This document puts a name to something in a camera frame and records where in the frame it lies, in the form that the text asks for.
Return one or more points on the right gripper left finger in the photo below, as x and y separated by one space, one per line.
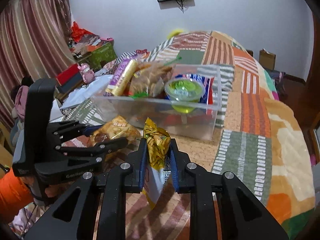
94 207

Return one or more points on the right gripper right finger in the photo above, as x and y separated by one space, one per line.
221 205

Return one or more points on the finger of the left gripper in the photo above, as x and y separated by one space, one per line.
100 148
67 130

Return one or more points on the yellow brown snack bag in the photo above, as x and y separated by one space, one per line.
118 127

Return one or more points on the yellow white chips packet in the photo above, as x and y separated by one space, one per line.
158 167

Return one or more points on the purple wafer roll packet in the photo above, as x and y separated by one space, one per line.
121 77

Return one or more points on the orange sleeve forearm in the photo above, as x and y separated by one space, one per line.
15 195

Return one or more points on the clear bag brown snacks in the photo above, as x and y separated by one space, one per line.
149 81

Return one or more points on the red flat box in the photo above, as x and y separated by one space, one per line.
67 74

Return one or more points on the white pillow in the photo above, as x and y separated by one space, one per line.
79 95

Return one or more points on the pink plush toy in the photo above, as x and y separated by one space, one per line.
86 72

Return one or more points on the patchwork striped bed quilt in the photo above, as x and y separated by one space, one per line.
255 135

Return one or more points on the green storage box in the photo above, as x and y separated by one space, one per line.
99 57

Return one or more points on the striped pink curtain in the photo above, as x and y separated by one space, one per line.
34 37

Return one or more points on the red plastic bag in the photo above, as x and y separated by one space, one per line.
78 33

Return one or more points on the clear plastic storage bin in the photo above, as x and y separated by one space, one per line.
188 119

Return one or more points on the green jelly cup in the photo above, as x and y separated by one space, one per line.
184 90

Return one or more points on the blue snack packet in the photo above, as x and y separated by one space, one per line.
208 84

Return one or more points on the yellow curved chair back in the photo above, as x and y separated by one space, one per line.
174 33

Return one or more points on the brown cardboard box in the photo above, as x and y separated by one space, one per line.
267 59

